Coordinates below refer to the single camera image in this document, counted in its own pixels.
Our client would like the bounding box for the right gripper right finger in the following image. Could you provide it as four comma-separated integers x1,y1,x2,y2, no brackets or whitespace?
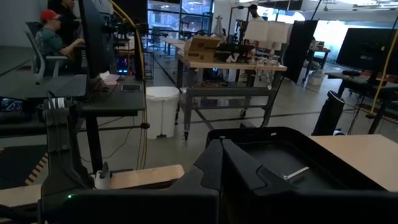
221,138,398,224

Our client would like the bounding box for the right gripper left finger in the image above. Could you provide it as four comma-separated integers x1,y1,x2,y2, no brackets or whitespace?
40,139,223,224

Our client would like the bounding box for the black pegboard tool cart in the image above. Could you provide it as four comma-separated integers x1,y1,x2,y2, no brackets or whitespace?
206,126,386,191

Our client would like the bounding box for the light wooden desk top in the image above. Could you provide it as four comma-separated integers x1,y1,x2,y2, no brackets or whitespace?
309,133,398,192

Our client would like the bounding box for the white trash bin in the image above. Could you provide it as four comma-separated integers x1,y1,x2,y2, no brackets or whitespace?
145,86,180,140

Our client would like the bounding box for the black desk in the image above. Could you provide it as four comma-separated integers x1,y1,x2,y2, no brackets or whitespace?
0,73,147,175

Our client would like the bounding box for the black floor mat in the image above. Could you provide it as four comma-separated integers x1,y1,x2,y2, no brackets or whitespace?
0,144,49,190

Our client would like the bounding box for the black monitor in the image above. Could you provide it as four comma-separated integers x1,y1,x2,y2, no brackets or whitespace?
284,20,320,84
335,27,398,75
77,0,116,91

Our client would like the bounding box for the wooden workbench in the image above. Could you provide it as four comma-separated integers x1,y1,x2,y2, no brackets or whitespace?
175,51,289,141

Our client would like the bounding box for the cardboard box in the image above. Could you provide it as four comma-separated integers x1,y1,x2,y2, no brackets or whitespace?
183,35,222,63

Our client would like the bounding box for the grey office chair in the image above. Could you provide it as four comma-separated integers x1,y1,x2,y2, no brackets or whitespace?
24,21,68,85

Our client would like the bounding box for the white lamp shade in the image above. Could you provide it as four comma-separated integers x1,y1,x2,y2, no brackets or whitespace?
268,21,290,44
244,20,270,43

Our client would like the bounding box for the person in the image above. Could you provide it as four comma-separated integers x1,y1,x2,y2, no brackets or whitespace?
48,0,85,47
247,3,265,22
34,9,86,75

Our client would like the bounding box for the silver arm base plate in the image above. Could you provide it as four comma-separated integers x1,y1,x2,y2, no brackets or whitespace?
94,161,112,190

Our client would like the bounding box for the yellow hanging cable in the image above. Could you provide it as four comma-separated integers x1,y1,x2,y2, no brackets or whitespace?
366,29,398,119
108,0,150,170

